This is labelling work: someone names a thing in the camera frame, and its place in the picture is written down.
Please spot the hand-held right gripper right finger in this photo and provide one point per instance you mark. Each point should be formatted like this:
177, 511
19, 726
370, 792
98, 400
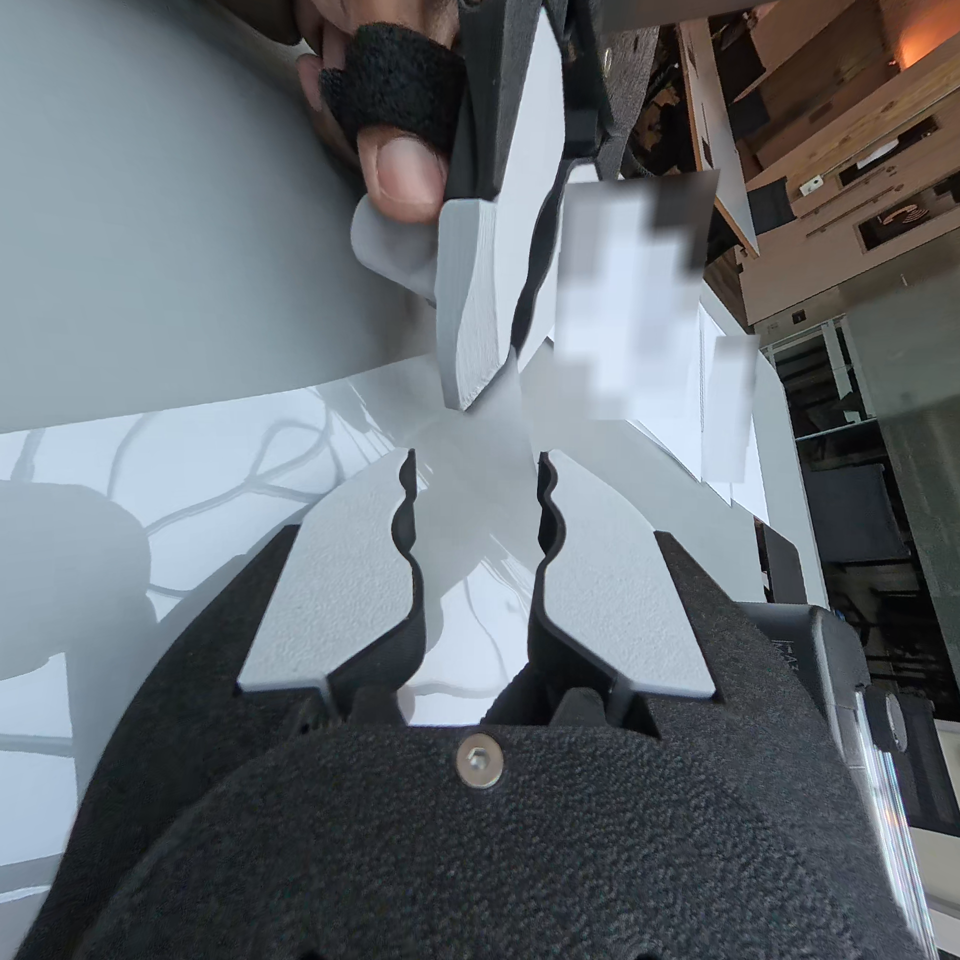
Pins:
622, 600

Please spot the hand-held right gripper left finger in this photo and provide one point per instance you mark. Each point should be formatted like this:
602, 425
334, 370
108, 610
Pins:
330, 592

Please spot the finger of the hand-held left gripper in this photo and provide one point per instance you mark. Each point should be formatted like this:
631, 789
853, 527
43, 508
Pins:
540, 328
525, 187

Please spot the white glossy desk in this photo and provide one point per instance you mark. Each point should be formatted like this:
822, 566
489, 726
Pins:
210, 450

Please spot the person's left hand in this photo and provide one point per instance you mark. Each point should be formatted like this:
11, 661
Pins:
405, 180

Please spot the dark grey clamp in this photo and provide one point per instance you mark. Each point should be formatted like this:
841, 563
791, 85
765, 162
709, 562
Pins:
810, 652

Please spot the white wood-edged table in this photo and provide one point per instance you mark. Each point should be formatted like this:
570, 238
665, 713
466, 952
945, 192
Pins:
712, 127

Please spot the black box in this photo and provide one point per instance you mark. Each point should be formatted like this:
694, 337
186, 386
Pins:
771, 206

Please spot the dark rectangular screen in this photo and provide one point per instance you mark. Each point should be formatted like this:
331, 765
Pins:
855, 514

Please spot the grey framed glass door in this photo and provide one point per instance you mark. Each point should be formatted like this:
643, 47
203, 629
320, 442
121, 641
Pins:
814, 375

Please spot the glass partition panel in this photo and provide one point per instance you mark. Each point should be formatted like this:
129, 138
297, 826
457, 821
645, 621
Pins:
915, 360

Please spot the wooden wall cabinet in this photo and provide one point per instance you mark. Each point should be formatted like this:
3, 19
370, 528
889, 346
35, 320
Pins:
847, 247

